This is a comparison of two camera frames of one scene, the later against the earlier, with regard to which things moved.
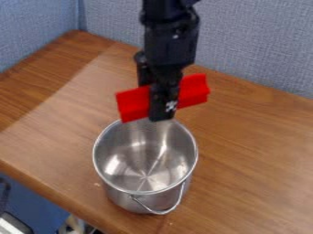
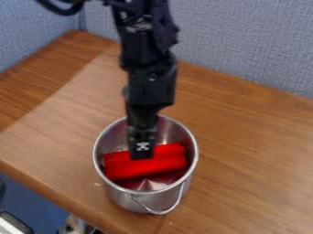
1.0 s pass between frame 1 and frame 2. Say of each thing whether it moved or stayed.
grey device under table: stayed
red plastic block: moved
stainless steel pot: stayed
